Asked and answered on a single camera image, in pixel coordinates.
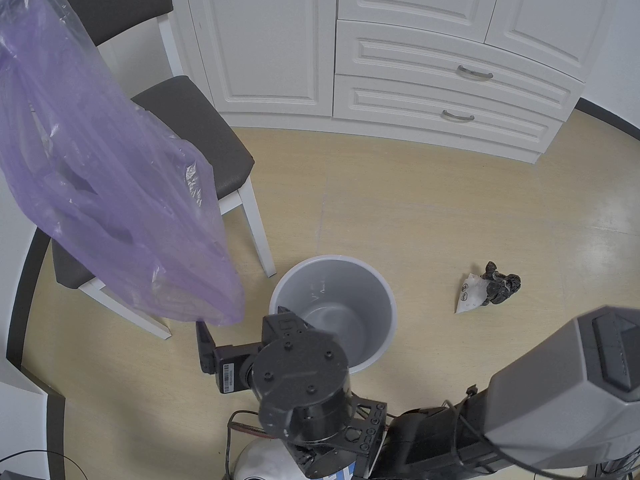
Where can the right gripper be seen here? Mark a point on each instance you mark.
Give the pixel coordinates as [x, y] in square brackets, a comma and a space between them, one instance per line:
[242, 368]

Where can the purple plastic bag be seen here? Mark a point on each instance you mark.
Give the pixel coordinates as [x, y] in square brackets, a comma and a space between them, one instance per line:
[100, 168]

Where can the white printed wrapper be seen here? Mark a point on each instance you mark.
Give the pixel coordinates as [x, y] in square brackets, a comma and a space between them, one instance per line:
[469, 295]

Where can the black plastic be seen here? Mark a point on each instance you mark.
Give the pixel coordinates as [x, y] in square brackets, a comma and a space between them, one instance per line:
[502, 288]

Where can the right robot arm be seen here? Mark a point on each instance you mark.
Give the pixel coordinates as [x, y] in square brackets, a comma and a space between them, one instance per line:
[550, 393]

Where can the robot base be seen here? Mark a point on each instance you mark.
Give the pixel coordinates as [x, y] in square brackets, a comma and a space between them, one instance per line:
[265, 463]

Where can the white trash bin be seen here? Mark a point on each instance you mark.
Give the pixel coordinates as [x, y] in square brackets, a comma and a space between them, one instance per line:
[350, 278]

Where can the grey and white chair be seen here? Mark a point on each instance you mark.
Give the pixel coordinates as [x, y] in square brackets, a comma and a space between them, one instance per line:
[200, 118]

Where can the white wardrobe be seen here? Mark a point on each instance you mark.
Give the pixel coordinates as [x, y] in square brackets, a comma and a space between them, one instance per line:
[280, 33]

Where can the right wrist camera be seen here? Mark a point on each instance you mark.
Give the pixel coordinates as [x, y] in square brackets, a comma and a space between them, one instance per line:
[285, 325]

